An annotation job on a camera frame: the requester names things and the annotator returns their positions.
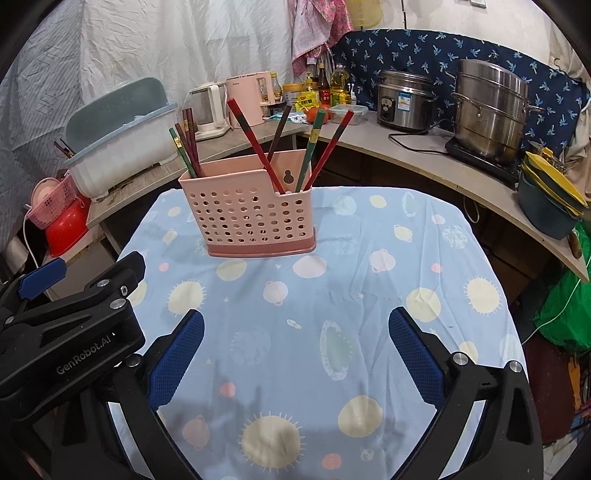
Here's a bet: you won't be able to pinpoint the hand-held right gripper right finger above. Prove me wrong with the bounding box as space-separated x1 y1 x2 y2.
388 305 544 480

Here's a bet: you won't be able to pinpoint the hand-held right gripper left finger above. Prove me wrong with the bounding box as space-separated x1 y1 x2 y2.
50 308 209 480

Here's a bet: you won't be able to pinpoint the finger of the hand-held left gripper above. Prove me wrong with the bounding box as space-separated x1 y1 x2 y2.
20 257 66 302
17 250 147 325

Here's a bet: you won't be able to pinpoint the pink perforated utensil holder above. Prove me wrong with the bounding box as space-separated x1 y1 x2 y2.
178 148 318 258

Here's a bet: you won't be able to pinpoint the green chopstick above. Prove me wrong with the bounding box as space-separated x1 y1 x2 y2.
168 128 197 180
296 109 326 192

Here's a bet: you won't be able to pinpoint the brown chopstick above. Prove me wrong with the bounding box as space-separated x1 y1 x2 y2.
182 108 199 176

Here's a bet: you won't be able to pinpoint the small grey cabinet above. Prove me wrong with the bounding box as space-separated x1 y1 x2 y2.
41 240 121 301

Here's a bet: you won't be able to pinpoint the red plastic basin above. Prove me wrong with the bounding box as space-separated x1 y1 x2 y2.
45 198 90 258

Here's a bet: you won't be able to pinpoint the pink plastic basket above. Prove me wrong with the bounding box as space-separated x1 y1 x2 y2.
25 174 77 230

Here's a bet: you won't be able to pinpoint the pink round lid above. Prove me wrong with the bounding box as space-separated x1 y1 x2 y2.
31 179 58 208

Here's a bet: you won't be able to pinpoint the blue printed tablecloth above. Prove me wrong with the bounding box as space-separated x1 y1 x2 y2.
108 185 528 480

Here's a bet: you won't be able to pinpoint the white dish drainer teal lid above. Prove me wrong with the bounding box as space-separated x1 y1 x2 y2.
62 76 180 200

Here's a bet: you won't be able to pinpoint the green plastic bag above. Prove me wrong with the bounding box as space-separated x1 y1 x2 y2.
536 268 591 354

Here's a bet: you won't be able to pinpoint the stacked teal and yellow bowls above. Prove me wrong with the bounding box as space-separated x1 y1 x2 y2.
516 148 588 241

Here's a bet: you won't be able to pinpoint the white electric kettle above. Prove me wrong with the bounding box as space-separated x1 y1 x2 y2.
188 82 230 141

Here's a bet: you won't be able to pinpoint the black induction cooker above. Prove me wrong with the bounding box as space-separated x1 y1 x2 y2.
445 138 520 185

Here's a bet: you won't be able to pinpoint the curved grey counter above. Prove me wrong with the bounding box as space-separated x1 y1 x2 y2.
85 111 591 283

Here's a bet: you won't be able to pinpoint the pink electric kettle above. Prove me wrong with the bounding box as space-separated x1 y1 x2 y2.
225 71 274 126

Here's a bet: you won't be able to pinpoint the steel rice cooker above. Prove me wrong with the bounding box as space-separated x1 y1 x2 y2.
376 69 437 134

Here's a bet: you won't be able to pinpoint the clear food container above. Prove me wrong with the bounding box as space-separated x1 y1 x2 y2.
330 104 370 126

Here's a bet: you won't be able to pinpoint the steel steamer pot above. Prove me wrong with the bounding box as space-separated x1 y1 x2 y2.
445 59 546 164

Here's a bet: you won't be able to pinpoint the white wrinkled sheet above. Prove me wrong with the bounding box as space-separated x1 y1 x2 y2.
0 0 305 250

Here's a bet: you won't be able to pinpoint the yellow cooking oil bottle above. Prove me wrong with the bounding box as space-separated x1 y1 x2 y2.
331 64 352 107

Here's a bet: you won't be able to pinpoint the dark sauce bottle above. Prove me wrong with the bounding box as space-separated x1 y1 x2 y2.
318 62 331 107

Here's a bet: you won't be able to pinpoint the navy printed cloth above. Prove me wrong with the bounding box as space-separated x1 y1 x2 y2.
330 28 591 158

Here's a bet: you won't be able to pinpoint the pink floral garment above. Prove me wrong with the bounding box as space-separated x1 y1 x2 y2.
288 0 354 75

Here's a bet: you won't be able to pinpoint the white cable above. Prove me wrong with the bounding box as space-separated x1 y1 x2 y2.
23 210 42 268

